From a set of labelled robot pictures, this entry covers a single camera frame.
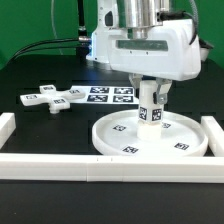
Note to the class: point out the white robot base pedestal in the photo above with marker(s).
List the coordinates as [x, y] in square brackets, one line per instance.
[107, 20]

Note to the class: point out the white fence bar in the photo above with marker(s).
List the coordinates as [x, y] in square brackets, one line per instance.
[215, 135]
[111, 168]
[7, 127]

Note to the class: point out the white left fence bar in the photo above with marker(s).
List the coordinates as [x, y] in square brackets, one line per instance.
[7, 127]

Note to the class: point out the black vertical pole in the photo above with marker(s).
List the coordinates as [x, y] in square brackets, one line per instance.
[81, 18]

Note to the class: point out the white right fence bar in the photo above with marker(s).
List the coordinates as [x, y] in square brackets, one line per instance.
[215, 135]

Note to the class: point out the white front fence bar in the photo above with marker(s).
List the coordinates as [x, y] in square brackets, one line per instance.
[111, 168]

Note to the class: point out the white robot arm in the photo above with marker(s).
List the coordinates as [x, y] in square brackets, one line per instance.
[145, 38]

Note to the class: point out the white round table top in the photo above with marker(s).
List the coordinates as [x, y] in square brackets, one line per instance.
[116, 134]

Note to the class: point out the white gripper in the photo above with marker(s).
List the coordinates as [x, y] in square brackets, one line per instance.
[167, 53]

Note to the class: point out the fiducial marker sheet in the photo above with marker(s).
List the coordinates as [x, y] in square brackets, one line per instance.
[106, 95]

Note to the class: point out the white cross-shaped table base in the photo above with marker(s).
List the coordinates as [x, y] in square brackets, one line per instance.
[57, 100]

